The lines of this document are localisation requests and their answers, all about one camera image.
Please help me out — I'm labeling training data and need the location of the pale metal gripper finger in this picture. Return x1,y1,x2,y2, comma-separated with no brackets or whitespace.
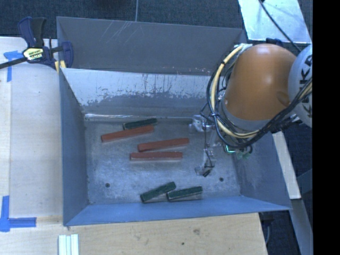
189,114,215,134
194,147,216,177

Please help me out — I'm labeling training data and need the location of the grey metal bin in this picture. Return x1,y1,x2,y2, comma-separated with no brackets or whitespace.
55,16,294,227

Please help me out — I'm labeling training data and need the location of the dark green flat block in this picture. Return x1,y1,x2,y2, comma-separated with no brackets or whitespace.
166,185,204,202
122,117,159,131
139,181,177,204

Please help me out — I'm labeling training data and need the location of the red-brown flat block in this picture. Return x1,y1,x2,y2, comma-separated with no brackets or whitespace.
137,137,191,153
129,151,184,163
100,125,155,144

